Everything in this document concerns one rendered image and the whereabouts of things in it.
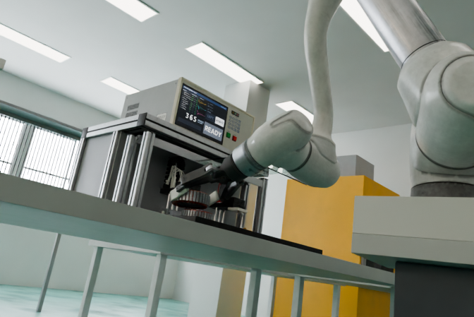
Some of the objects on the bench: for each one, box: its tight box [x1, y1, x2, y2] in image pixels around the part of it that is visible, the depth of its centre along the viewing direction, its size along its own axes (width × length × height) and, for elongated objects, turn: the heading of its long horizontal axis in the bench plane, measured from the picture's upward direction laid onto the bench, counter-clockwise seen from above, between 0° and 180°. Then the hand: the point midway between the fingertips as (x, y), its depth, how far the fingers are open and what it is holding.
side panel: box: [67, 131, 121, 198], centre depth 161 cm, size 28×3×32 cm, turn 71°
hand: (191, 198), depth 123 cm, fingers closed on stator, 11 cm apart
